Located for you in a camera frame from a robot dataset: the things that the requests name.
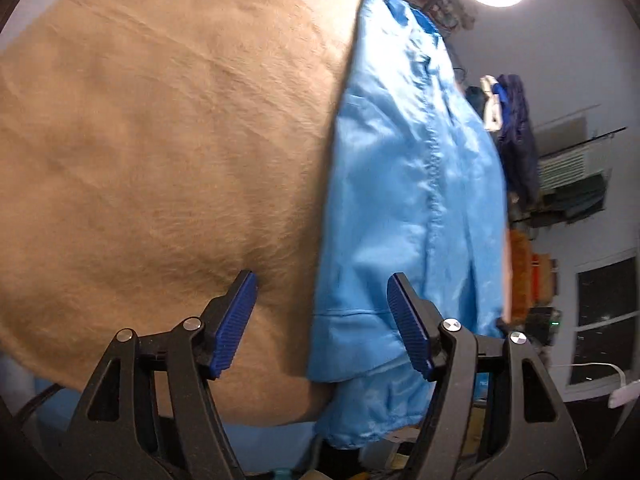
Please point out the light blue jacket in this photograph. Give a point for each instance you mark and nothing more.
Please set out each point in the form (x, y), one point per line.
(390, 185)

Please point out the dark window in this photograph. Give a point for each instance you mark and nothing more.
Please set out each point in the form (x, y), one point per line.
(605, 300)

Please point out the navy padded jacket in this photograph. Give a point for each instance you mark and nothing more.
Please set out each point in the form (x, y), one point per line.
(520, 150)

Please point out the black clothes rack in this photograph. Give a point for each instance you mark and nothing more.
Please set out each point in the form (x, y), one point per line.
(600, 135)

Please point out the cardboard box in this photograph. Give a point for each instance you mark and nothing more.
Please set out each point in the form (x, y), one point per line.
(545, 277)

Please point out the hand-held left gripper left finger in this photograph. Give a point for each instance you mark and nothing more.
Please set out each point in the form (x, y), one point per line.
(235, 325)

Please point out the dark teal garment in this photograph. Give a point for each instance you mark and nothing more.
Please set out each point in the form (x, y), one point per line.
(475, 100)

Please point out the white garment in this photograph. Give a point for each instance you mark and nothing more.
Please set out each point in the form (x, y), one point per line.
(492, 110)

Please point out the dark hanging clothes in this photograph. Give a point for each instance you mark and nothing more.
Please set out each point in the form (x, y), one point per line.
(575, 200)

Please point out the tan blanket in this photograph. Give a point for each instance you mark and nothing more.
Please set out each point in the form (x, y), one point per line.
(150, 160)

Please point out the royal blue garment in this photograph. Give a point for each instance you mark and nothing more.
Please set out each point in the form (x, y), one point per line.
(497, 90)

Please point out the white striped towel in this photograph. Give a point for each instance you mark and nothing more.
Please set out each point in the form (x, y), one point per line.
(565, 167)

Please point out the orange patterned cloth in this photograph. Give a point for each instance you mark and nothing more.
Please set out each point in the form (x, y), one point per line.
(520, 270)

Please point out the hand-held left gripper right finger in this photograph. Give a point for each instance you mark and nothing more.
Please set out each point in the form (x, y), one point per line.
(410, 325)

